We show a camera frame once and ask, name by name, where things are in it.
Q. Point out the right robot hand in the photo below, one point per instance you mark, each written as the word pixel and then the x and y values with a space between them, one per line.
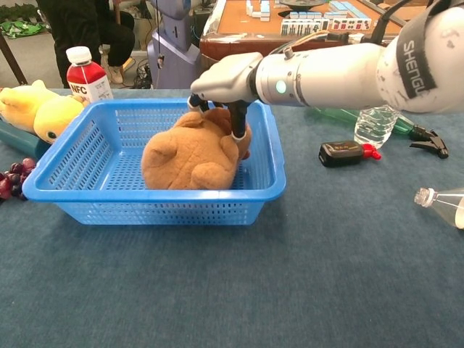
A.
pixel 228 79

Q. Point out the brown capybara plush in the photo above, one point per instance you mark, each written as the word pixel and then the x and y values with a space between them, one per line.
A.
pixel 181 156

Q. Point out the red NFC juice bottle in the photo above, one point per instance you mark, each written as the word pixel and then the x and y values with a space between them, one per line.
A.
pixel 87 78

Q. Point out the yellow plush toy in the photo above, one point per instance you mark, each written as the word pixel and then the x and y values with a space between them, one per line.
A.
pixel 54 116

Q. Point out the small black red-capped bottle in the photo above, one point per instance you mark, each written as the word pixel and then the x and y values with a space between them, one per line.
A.
pixel 340 154

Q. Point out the clear water bottle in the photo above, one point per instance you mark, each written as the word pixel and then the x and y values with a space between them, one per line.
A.
pixel 373 130

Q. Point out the green spray bottle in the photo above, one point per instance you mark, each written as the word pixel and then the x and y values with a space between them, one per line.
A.
pixel 427 139

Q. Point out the green tea bottle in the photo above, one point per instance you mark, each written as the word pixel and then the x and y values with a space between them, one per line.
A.
pixel 446 206

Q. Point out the brown mahjong table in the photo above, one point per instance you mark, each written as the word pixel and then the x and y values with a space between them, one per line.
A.
pixel 235 18

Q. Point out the blue-backed mahjong tile stack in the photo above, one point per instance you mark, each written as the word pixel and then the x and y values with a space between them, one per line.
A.
pixel 258 9

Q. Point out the green-print mahjong tile row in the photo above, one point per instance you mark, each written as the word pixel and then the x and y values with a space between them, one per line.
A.
pixel 304 27

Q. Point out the black dish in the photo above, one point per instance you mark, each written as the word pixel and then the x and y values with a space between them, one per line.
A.
pixel 304 3

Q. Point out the blue-backed mahjong tile row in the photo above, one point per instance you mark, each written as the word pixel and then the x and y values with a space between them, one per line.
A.
pixel 315 15
pixel 342 5

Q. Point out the red-print mahjong tile row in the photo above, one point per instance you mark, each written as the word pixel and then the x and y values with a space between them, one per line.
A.
pixel 349 24

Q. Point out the blue plastic mesh basket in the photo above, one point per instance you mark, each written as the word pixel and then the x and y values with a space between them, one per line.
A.
pixel 145 212

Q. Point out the person in black trousers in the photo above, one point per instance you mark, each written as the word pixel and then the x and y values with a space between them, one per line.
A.
pixel 79 21

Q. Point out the blue table cloth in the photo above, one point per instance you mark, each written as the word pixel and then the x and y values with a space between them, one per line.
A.
pixel 232 290

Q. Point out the green leafy bundle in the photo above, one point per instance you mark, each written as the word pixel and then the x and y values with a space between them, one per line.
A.
pixel 21 21

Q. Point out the dark wooden pole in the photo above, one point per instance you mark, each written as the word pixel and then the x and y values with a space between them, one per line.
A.
pixel 12 61

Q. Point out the dark teal plastic case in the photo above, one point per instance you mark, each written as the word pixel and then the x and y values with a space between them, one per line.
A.
pixel 18 141

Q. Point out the purple grape bunch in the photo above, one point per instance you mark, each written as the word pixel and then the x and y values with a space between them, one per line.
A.
pixel 14 177

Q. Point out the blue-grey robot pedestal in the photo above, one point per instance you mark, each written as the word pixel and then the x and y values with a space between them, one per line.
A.
pixel 174 54

